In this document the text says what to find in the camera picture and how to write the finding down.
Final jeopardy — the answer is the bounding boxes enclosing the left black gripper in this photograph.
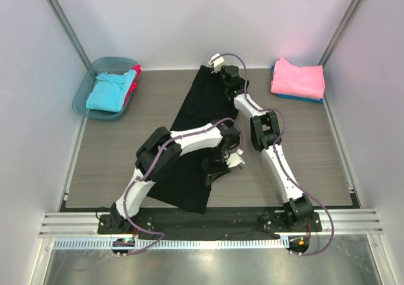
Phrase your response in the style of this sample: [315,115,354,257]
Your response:
[201,148,232,188]

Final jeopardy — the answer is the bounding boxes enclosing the black t shirt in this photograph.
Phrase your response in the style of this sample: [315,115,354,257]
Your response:
[148,66,238,214]

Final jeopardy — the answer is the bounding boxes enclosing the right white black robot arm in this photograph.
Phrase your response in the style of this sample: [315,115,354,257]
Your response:
[215,65,314,232]

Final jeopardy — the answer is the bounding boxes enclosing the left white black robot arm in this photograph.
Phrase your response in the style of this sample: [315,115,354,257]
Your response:
[109,118,244,234]

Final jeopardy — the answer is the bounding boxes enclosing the blue folded t shirt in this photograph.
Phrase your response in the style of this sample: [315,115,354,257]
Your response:
[270,64,324,104]

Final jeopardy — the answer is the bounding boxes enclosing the pink folded t shirt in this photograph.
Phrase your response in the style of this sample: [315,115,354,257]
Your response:
[270,58,325,100]

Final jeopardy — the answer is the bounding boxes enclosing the red t shirt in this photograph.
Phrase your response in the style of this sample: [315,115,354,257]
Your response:
[123,64,141,107]

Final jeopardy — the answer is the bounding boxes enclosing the light blue t shirt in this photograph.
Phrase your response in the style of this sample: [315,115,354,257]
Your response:
[85,70,138,112]

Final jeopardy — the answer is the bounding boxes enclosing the teal plastic basket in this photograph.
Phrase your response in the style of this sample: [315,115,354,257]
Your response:
[72,57,138,121]

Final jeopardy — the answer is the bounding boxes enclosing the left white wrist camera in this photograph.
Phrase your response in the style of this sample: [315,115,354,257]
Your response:
[225,149,246,169]

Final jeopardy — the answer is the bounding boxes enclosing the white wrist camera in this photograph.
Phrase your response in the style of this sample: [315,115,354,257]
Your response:
[225,149,246,169]
[208,53,227,73]

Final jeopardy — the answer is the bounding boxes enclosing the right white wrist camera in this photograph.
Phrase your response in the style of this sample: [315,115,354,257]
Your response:
[208,53,227,73]

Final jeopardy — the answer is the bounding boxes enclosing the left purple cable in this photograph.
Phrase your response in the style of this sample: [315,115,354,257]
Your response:
[119,117,244,257]

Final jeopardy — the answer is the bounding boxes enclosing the purple cable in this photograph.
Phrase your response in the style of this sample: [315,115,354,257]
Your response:
[119,117,244,257]
[217,53,335,257]

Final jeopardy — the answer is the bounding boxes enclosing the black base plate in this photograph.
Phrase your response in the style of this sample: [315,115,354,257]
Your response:
[95,207,323,241]

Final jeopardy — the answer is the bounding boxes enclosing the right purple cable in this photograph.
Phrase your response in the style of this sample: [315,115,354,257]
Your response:
[217,53,335,257]

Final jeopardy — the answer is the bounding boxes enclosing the white slotted cable duct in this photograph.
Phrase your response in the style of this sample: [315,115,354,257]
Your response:
[53,236,289,252]

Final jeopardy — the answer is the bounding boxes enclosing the aluminium rail beam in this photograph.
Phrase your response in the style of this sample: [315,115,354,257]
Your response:
[40,209,383,237]

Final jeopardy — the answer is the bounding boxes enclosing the right aluminium corner post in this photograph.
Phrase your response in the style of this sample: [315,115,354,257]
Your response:
[319,0,364,66]

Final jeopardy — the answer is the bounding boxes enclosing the aluminium corner post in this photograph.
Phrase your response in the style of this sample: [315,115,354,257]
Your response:
[46,0,91,68]
[319,0,364,66]

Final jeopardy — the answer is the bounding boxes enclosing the left aluminium corner post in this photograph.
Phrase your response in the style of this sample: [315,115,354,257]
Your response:
[46,0,91,68]

